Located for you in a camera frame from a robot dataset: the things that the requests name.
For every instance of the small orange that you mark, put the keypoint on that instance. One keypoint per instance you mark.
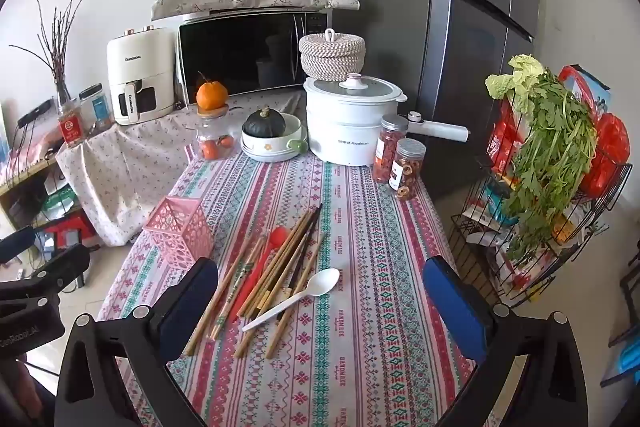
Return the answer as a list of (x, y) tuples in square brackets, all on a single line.
[(210, 149), (226, 143)]

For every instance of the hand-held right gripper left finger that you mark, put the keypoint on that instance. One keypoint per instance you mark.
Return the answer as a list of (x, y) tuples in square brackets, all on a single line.
[(190, 302)]

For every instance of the short jar of dried fruit rings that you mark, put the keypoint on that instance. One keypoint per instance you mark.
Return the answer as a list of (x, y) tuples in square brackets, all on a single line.
[(407, 172)]

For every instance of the orange-red plastic bag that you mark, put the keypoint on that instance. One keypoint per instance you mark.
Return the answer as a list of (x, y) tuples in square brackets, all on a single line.
[(610, 152)]

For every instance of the pink cloth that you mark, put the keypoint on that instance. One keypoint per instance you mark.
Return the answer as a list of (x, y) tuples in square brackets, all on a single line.
[(37, 142)]

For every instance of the pile of wooden chopsticks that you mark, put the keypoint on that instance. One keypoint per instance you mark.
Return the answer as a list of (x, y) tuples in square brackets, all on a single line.
[(295, 239)]

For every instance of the pink plastic utensil holder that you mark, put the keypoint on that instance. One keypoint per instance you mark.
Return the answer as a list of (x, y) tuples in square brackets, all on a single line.
[(177, 232)]

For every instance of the green packet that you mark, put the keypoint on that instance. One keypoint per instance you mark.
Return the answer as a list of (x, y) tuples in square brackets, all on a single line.
[(60, 203)]

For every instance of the pale green cabbage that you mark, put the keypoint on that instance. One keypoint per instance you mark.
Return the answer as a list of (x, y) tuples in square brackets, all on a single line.
[(515, 79)]

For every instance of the glass vase with dry branches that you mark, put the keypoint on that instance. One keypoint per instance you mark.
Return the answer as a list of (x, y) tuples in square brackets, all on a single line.
[(62, 67)]

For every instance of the woven lidded basket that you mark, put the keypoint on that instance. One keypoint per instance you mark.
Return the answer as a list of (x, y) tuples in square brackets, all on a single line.
[(332, 54)]

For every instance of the glass jar with wooden lid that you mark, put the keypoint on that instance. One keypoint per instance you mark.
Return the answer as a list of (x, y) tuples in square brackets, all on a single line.
[(214, 127)]

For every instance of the red plastic spoon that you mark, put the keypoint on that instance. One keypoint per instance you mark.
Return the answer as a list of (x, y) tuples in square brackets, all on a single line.
[(277, 238)]

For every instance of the patterned striped tablecloth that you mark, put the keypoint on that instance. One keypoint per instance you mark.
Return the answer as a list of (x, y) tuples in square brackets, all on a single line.
[(375, 307)]

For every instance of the tall jar of red dried fruit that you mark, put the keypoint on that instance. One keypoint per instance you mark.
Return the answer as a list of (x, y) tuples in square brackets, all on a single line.
[(387, 152)]

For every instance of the white plastic spoon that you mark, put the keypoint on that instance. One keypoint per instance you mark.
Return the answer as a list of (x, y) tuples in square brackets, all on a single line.
[(320, 282)]

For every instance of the blue label jar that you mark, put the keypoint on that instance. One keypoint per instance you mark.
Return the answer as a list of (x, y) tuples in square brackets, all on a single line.
[(97, 109)]

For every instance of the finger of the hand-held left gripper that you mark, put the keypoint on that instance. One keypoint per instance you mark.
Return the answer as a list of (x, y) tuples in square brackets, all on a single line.
[(15, 244), (62, 264)]

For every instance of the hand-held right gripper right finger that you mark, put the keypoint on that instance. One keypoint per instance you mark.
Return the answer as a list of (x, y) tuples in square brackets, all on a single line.
[(450, 302)]

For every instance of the bunch of leafy greens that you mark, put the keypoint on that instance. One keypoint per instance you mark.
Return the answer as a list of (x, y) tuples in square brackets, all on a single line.
[(550, 147)]

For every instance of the white air fryer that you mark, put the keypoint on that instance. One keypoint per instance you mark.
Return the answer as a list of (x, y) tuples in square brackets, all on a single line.
[(145, 57)]

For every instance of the red label jar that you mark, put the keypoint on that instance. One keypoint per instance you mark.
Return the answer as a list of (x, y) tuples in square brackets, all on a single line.
[(71, 127)]

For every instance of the red and blue box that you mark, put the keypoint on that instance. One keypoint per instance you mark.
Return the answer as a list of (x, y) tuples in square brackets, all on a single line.
[(587, 87)]

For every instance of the white electric cooking pot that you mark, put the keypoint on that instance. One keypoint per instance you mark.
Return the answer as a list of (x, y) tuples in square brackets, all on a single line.
[(345, 127)]

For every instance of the wooden shelf unit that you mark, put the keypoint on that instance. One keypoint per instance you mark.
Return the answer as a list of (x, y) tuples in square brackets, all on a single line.
[(20, 187)]

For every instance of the black microwave oven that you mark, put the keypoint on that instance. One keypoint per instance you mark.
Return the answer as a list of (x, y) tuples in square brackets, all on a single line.
[(240, 52)]

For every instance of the dark green squash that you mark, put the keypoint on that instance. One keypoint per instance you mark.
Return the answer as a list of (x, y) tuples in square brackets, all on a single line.
[(264, 124)]

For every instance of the grey refrigerator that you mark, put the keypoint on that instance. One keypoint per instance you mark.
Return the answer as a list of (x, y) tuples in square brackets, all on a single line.
[(400, 7)]

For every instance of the large orange with stem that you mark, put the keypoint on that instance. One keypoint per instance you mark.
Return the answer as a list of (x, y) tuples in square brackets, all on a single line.
[(212, 96)]

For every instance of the red snack packet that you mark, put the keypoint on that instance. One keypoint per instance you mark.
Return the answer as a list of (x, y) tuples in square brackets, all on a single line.
[(502, 142)]

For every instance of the black power strip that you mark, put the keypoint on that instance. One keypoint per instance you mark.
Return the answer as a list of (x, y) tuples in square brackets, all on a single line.
[(35, 113)]

